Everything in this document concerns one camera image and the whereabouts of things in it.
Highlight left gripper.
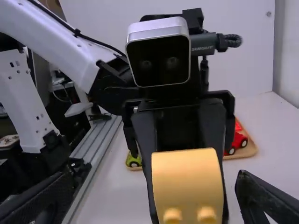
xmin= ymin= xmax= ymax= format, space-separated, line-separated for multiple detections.
xmin=122 ymin=8 xmax=235 ymax=224

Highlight yellow toy car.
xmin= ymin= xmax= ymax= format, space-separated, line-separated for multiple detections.
xmin=151 ymin=147 xmax=221 ymax=224

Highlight silver rails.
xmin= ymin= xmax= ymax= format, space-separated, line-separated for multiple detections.
xmin=60 ymin=115 xmax=124 ymax=224

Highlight tan tray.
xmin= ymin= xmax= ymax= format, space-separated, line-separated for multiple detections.
xmin=125 ymin=116 xmax=259 ymax=172

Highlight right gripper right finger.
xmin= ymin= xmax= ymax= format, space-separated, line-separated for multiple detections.
xmin=234 ymin=170 xmax=299 ymax=224

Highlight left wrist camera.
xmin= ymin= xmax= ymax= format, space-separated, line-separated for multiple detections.
xmin=125 ymin=16 xmax=192 ymax=89

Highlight red wheeled toy brick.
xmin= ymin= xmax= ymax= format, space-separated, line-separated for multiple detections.
xmin=223 ymin=131 xmax=249 ymax=156

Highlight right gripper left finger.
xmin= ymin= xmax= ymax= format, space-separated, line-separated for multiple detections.
xmin=0 ymin=172 xmax=78 ymax=224

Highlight green wheeled toy brick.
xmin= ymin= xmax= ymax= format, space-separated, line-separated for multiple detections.
xmin=126 ymin=154 xmax=142 ymax=168

